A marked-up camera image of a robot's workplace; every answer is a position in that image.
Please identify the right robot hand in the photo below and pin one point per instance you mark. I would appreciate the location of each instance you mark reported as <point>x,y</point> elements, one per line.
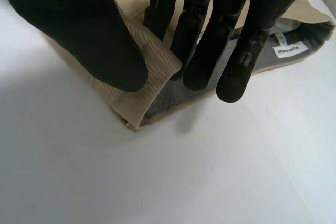
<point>78,37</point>

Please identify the beige shorts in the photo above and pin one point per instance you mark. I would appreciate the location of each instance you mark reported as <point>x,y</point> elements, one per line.
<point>152,82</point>

